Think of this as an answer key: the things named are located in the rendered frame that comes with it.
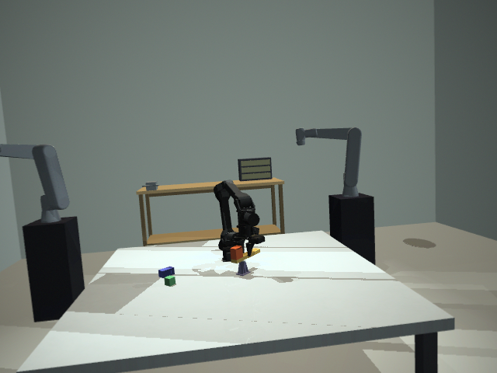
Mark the small green cube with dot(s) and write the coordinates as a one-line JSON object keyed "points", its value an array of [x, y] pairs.
{"points": [[170, 280]]}

